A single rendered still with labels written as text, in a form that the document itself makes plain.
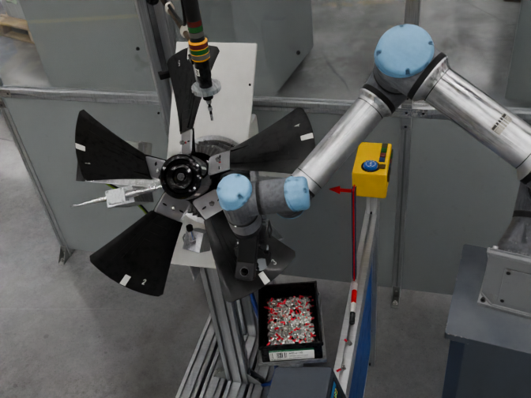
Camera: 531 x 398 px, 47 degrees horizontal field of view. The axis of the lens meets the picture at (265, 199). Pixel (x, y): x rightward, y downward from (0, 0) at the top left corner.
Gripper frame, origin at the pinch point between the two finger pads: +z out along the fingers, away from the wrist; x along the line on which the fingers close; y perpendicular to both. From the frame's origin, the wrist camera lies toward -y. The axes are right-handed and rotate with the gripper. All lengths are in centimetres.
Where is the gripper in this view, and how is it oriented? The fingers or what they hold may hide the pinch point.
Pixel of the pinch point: (258, 269)
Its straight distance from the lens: 156.7
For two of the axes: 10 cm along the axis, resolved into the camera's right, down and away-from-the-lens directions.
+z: 1.6, 5.4, 8.2
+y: 2.1, -8.3, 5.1
